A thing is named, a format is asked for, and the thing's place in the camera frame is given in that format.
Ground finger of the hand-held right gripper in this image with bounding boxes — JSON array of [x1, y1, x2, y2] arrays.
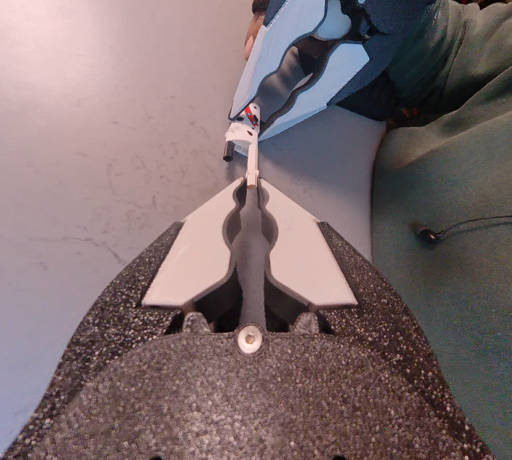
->
[[228, 0, 328, 122], [259, 41, 370, 143]]

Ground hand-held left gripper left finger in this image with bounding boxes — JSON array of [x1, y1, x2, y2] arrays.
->
[[141, 177, 246, 330]]

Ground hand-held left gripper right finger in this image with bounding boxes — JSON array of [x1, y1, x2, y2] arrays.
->
[[257, 177, 358, 330]]

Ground white spotted lego panel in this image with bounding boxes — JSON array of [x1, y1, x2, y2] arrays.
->
[[225, 105, 262, 156]]

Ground person's right forearm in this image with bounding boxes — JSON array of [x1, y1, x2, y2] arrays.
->
[[384, 0, 512, 124]]

